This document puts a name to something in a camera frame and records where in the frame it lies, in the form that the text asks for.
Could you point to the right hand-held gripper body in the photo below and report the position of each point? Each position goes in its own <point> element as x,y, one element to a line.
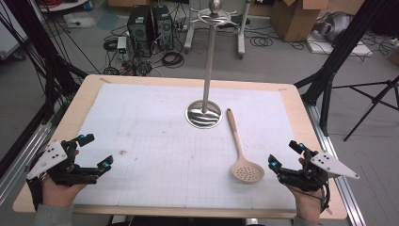
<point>309,180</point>

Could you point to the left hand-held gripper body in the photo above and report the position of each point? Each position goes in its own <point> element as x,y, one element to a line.
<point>59,171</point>

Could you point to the beige slotted spoon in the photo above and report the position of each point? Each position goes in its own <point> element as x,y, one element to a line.
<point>234,128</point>

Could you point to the person's left hand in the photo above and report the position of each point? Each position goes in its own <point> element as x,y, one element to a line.
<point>59,194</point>

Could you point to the person's right hand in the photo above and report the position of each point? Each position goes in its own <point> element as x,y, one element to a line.
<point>307,205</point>

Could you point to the white grid mat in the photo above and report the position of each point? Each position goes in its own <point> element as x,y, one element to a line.
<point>156,157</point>

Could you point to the metal utensil rack stand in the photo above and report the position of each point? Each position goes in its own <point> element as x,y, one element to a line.
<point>204,121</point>

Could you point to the black tripod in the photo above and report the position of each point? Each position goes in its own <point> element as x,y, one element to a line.
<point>373,100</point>

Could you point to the small white electronic box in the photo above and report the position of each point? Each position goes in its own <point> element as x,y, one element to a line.
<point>122,44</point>

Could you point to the flat white board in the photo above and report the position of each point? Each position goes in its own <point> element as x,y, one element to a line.
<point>332,48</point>

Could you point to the black computer tower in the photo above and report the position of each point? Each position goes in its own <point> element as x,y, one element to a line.
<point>163,28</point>
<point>139,29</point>

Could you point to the grey bag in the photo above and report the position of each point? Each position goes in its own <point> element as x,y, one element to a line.
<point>335,26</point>

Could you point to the white cabinet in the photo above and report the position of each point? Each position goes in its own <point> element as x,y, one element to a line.
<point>9,37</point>

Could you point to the brown cardboard box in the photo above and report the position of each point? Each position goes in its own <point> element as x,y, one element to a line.
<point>295,19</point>

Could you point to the aluminium rail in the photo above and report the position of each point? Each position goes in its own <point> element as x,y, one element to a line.
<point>332,157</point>
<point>22,160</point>

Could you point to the black metal frame post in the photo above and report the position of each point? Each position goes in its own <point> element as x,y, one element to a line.
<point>47,62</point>
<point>338,47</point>

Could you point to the white wheeled stand frame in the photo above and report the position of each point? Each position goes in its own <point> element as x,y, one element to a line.
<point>241,37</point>

